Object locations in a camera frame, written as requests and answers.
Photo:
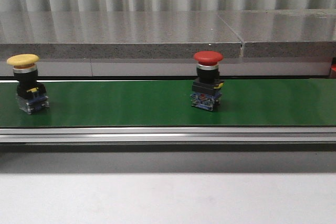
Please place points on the grey speckled stone slab right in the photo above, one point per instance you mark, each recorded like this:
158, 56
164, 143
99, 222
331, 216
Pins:
283, 33

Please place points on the aluminium conveyor frame rail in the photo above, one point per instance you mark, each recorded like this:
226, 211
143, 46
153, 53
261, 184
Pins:
170, 135

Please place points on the yellow mushroom push button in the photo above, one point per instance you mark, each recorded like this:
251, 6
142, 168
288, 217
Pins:
31, 95

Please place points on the green conveyor belt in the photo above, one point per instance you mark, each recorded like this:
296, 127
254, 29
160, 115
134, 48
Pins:
244, 102

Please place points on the red mushroom push button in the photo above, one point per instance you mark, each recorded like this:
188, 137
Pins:
206, 88

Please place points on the grey speckled stone slab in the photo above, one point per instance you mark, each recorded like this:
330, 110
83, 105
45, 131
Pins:
116, 35
283, 33

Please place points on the grey speckled stone slab left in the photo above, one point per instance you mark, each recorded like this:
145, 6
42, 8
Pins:
116, 35

